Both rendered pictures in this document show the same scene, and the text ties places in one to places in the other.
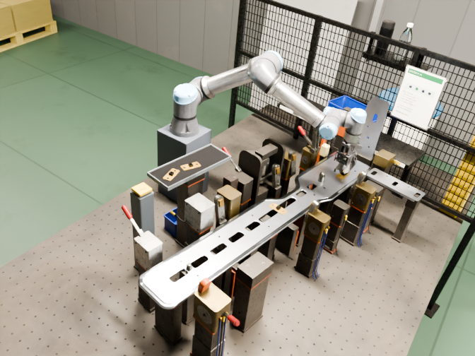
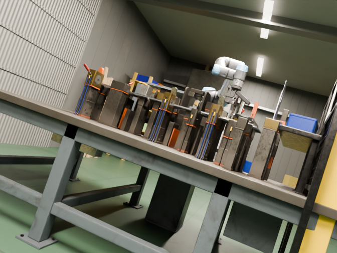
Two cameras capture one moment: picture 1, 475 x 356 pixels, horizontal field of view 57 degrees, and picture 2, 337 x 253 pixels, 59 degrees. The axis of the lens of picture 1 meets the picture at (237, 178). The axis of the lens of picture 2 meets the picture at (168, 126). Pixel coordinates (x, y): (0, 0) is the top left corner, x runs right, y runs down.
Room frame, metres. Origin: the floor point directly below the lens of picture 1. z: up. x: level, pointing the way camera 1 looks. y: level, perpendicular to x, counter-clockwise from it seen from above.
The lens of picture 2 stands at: (0.97, -2.33, 0.75)
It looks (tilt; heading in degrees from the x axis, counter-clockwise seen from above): 2 degrees up; 75
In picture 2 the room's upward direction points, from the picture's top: 19 degrees clockwise
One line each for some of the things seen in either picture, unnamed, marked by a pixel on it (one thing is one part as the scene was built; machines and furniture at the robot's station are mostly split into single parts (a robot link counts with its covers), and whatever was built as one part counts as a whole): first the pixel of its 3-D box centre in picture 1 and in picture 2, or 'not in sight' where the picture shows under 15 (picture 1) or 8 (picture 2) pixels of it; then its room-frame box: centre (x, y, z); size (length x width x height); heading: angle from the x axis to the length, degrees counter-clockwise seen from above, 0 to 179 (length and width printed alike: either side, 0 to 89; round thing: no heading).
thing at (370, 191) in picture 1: (359, 216); (208, 132); (1.69, -0.63, 0.87); 0.12 x 0.07 x 0.35; 50
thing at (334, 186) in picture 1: (276, 212); (167, 103); (1.49, -0.19, 1.00); 1.38 x 0.22 x 0.02; 140
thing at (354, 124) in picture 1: (355, 121); (240, 73); (1.82, -0.51, 1.32); 0.09 x 0.08 x 0.11; 72
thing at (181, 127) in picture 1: (184, 121); not in sight; (1.95, 0.30, 1.15); 0.15 x 0.15 x 0.10
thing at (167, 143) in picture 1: (183, 162); not in sight; (1.95, 0.30, 0.90); 0.20 x 0.20 x 0.40; 59
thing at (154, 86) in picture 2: (191, 165); (167, 89); (1.55, 0.21, 1.16); 0.37 x 0.14 x 0.02; 140
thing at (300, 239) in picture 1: (296, 217); (185, 131); (1.65, -0.31, 0.84); 0.12 x 0.05 x 0.29; 50
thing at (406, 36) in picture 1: (404, 42); not in sight; (2.43, -0.83, 1.53); 0.07 x 0.07 x 0.20
